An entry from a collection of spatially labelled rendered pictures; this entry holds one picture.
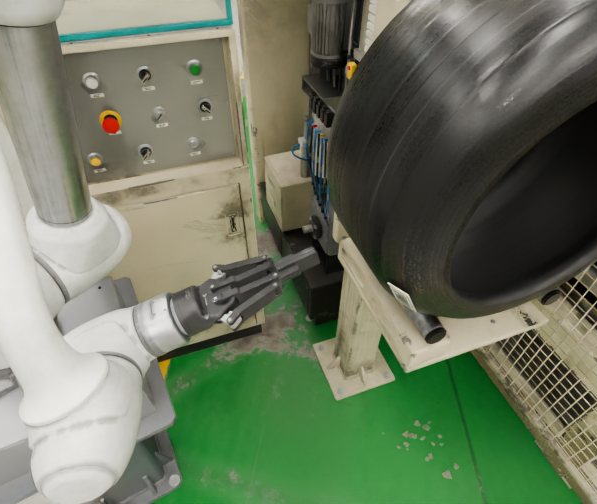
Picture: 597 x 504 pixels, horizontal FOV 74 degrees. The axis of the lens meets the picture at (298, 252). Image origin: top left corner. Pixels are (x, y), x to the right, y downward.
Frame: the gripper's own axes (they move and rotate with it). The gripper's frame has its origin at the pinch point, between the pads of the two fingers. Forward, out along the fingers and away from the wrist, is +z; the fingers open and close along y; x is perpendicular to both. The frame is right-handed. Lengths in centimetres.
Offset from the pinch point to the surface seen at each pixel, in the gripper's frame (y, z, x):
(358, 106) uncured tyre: 7.5, 17.1, -17.5
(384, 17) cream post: 34, 35, -16
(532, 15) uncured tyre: -5.2, 32.8, -27.4
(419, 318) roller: -6.8, 17.7, 22.2
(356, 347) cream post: 26, 10, 90
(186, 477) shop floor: 11, -64, 95
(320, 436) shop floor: 8, -16, 108
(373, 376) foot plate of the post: 23, 13, 114
